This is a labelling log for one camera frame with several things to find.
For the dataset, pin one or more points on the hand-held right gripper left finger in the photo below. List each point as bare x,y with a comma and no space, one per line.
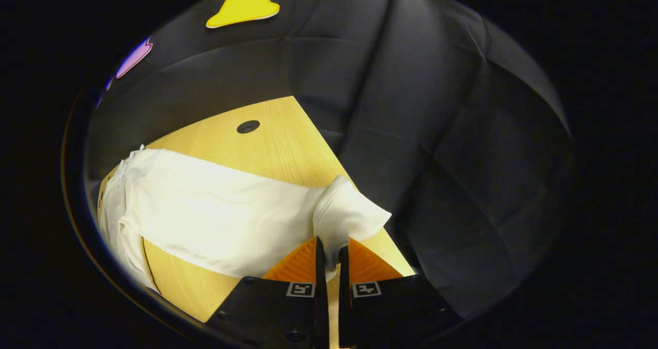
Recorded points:
322,313

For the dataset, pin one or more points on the cream white hoodie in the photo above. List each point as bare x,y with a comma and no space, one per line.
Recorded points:
216,210

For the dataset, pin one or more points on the black backdrop cloth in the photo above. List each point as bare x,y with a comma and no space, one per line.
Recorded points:
437,133

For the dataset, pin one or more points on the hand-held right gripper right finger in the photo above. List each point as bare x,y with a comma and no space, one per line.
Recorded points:
343,313

